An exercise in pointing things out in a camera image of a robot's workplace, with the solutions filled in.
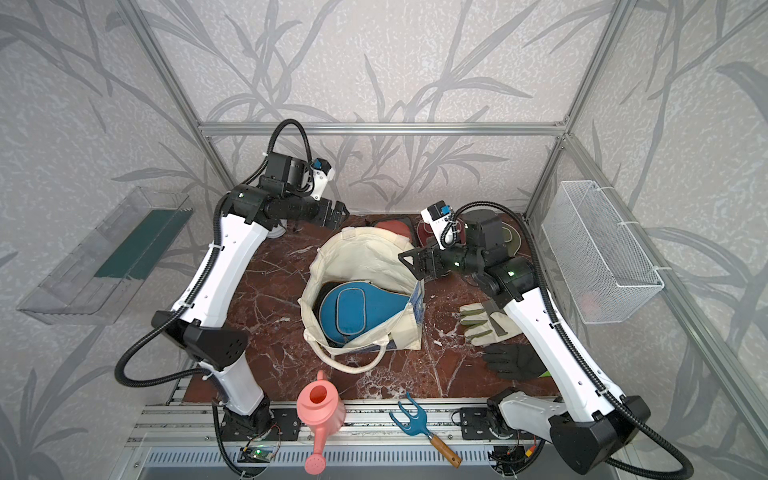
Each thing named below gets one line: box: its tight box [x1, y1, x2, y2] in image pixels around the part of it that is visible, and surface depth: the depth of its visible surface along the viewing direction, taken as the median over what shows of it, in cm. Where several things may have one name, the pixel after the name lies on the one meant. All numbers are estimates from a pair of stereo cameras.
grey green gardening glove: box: [459, 300, 523, 346], surface depth 92 cm
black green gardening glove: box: [483, 343, 552, 380], surface depth 84 cm
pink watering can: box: [296, 370, 346, 476], surface depth 68 cm
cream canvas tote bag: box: [299, 227, 425, 374], surface depth 82 cm
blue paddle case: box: [319, 281, 411, 344], surface depth 86 cm
